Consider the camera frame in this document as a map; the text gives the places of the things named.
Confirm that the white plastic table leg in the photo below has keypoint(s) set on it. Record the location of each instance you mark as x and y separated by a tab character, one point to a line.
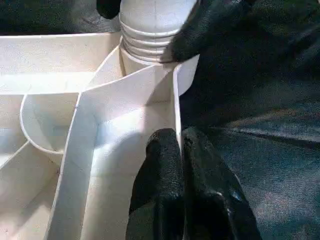
150	25

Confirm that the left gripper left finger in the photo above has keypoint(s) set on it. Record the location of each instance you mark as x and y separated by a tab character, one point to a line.
160	195

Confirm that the black work mat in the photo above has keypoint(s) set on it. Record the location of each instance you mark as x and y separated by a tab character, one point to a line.
265	140

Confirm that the white plastic table top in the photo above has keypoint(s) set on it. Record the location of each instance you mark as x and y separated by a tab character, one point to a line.
50	100

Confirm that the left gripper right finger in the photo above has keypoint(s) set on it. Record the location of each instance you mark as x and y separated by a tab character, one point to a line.
215	200

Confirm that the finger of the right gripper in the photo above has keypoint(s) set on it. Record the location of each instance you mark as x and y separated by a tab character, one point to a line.
109	7
205	27

